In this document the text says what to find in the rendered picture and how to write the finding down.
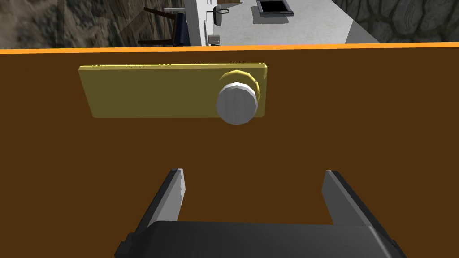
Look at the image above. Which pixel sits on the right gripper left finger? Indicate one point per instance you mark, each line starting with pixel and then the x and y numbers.
pixel 169 202

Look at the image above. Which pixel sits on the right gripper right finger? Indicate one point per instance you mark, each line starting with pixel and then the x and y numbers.
pixel 340 204

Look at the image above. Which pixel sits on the brown door leaf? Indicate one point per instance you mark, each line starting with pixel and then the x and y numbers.
pixel 322 125

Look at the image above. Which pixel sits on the yellow door plate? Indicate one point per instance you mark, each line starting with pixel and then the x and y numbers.
pixel 150 91

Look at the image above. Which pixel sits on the grey and yellow door knob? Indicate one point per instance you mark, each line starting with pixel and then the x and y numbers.
pixel 237 102

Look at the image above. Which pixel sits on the dark wooden chair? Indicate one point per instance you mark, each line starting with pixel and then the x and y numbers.
pixel 172 28

